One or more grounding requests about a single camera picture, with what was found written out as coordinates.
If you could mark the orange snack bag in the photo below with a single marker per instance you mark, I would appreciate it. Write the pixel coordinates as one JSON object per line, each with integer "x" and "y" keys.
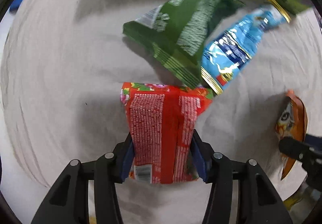
{"x": 292, "y": 121}

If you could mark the blue snack bag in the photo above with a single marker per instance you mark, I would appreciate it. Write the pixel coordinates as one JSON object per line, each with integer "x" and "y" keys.
{"x": 225, "y": 56}

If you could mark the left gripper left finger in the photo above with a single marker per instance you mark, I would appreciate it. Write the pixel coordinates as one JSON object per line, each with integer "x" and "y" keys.
{"x": 67, "y": 199}

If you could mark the grey table cloth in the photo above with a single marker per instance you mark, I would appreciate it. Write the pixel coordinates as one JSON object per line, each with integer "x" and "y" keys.
{"x": 63, "y": 67}

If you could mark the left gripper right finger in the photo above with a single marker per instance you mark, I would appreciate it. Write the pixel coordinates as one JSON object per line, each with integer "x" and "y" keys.
{"x": 258, "y": 200}

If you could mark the green snack bag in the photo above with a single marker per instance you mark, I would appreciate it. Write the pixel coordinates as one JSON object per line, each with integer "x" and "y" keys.
{"x": 175, "y": 33}

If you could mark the red snack packet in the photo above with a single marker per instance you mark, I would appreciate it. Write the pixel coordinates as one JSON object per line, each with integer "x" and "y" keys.
{"x": 161, "y": 120}

